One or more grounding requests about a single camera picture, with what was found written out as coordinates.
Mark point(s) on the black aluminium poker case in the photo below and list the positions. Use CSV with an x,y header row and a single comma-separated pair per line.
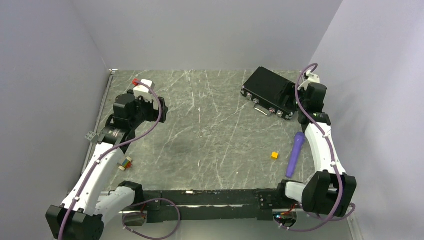
x,y
262,88

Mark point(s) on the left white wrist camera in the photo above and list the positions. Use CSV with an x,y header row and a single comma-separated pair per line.
x,y
142,88

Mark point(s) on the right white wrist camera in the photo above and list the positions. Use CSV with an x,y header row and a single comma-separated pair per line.
x,y
308,78

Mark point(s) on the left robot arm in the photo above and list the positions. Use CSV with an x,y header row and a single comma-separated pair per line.
x,y
82,215

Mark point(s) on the grey lego brick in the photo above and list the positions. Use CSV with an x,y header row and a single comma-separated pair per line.
x,y
92,137

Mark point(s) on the yellow cube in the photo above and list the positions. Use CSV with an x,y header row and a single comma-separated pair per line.
x,y
274,155

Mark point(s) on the colourful wooden toy block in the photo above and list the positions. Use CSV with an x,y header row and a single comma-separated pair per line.
x,y
125,163

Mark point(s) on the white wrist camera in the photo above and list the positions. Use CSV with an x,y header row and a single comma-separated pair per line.
x,y
142,88
308,78

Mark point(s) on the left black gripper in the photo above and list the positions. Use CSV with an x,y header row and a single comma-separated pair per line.
x,y
154,113

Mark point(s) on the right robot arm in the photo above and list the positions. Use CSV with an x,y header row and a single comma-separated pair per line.
x,y
331,189

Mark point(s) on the purple cylinder tool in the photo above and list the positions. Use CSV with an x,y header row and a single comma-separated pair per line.
x,y
298,141

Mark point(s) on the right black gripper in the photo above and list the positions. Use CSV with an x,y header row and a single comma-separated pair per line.
x,y
289,90

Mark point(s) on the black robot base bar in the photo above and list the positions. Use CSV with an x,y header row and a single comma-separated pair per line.
x,y
262,204

